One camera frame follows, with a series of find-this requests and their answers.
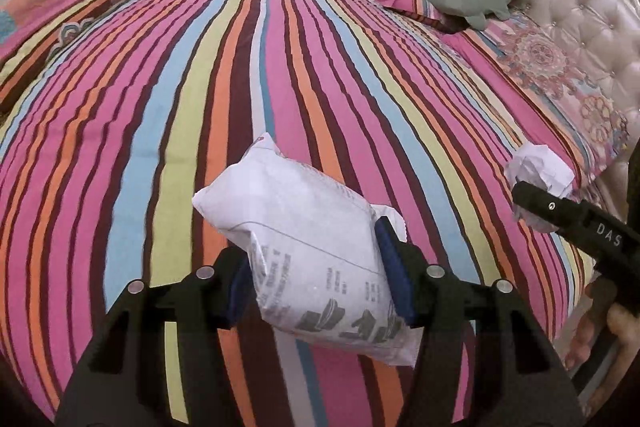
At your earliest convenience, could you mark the white plastic package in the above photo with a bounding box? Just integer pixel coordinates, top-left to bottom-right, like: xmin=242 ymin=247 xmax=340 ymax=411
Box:
xmin=192 ymin=133 xmax=421 ymax=366

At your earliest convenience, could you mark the right hand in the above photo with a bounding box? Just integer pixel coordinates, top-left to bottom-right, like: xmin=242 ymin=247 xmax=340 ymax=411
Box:
xmin=565 ymin=277 xmax=639 ymax=419

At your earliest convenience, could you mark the small crumpled paper ball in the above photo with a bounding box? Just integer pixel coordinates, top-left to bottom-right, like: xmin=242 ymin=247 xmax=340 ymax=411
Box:
xmin=504 ymin=142 xmax=576 ymax=234

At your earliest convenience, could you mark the floral pink pillow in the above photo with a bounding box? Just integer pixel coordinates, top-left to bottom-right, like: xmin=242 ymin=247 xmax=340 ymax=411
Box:
xmin=472 ymin=14 xmax=629 ymax=184

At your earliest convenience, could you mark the striped colourful bed sheet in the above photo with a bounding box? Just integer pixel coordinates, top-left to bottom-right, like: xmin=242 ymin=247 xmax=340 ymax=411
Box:
xmin=1 ymin=0 xmax=593 ymax=417

